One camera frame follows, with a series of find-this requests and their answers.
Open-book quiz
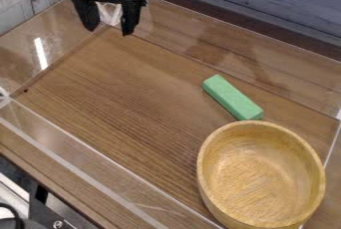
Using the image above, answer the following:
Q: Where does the brown wooden bowl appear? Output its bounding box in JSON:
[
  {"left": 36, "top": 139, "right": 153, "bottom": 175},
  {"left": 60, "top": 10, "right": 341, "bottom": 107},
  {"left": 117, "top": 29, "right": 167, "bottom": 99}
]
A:
[{"left": 197, "top": 120, "right": 327, "bottom": 229}]

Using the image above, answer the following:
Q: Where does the black cable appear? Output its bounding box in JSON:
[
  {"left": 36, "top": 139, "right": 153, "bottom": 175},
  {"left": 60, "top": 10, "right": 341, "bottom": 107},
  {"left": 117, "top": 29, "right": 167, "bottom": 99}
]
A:
[{"left": 0, "top": 202, "right": 27, "bottom": 229}]

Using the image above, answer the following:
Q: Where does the clear acrylic corner bracket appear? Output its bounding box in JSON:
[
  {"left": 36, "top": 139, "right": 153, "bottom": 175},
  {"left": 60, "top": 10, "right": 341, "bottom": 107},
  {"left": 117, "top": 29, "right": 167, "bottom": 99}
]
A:
[{"left": 97, "top": 2, "right": 123, "bottom": 27}]

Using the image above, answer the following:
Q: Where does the green rectangular block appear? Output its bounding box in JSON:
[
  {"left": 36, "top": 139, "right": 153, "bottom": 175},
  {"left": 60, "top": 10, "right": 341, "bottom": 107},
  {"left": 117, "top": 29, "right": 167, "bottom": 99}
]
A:
[{"left": 202, "top": 75, "right": 264, "bottom": 120}]

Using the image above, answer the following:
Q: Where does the clear acrylic tray wall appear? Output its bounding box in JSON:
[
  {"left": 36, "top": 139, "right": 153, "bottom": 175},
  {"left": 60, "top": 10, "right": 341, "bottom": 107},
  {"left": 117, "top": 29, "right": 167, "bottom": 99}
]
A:
[{"left": 0, "top": 90, "right": 222, "bottom": 229}]

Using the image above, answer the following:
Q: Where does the black metal table bracket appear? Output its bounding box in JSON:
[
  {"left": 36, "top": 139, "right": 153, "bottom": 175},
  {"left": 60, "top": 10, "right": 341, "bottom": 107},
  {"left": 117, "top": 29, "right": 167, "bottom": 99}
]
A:
[{"left": 30, "top": 185, "right": 78, "bottom": 229}]

